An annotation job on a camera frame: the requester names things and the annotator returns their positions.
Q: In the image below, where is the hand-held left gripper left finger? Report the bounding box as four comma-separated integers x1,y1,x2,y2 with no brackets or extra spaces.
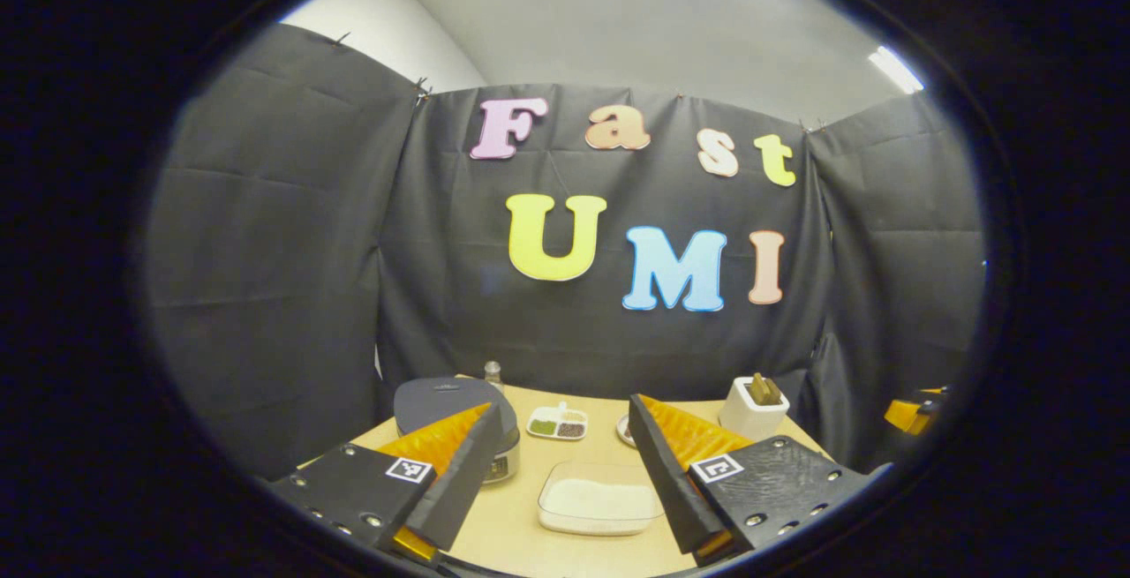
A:
265,402,506,566

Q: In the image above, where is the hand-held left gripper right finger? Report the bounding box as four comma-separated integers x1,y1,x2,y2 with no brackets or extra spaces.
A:
627,393,893,566

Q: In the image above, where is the dark grey rice cooker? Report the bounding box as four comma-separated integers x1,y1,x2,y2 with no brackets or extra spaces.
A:
393,376,522,484

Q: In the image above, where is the clear plastic container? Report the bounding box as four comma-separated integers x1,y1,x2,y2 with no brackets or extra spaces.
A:
537,461,667,537

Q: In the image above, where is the white divided bean dish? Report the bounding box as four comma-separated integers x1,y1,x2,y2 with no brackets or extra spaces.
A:
526,402,589,441

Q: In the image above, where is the small ceiling light panel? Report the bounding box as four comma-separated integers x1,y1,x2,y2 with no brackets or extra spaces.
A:
868,46,926,95

